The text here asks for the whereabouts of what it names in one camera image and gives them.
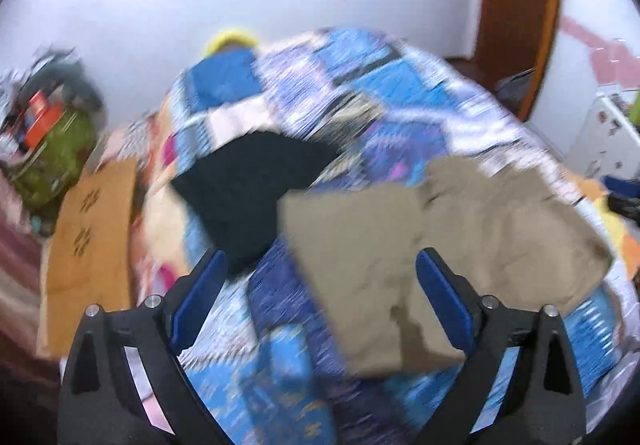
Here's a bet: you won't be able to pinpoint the pink striped blanket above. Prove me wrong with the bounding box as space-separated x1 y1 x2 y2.
107 112 167 166

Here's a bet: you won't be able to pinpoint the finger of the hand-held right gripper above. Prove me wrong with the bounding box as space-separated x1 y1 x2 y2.
602 175 640 198
606 195 640 229

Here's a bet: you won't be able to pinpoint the white heart-print wardrobe door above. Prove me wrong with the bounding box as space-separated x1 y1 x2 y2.
524 0 640 160

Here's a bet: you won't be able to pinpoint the pink striped curtain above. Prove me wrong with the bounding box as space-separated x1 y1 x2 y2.
0 170 57 376

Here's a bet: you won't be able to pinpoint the grey long pillow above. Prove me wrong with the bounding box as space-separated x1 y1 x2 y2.
30 59 104 112

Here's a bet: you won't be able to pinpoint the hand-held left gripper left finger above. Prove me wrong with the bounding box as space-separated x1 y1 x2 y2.
56 249 236 445

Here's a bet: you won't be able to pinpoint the blue patchwork quilt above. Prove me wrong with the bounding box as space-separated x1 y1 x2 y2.
131 27 640 445

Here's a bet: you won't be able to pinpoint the green laundry basket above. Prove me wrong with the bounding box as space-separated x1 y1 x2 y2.
10 109 99 212

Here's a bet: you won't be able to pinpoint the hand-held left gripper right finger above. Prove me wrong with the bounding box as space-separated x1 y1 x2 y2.
415 247 587 445

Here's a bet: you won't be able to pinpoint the orange box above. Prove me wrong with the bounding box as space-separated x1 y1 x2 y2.
24 92 67 148

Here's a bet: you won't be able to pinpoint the bamboo lap desk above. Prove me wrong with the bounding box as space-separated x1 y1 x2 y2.
37 157 139 359

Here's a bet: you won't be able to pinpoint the white bedside cabinet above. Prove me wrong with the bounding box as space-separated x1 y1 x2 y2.
565 92 640 182

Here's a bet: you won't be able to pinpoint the dark bag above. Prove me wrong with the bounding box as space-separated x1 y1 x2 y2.
495 70 537 112

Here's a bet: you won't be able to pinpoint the yellow curved foam tube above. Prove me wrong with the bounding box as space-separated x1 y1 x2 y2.
205 28 261 57

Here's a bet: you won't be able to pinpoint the khaki pants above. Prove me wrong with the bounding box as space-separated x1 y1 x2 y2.
277 157 615 378

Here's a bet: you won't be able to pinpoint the black garment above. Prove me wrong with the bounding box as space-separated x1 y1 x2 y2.
171 131 351 276

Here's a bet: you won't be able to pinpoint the brown wooden door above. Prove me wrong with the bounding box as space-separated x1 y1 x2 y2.
474 0 564 122

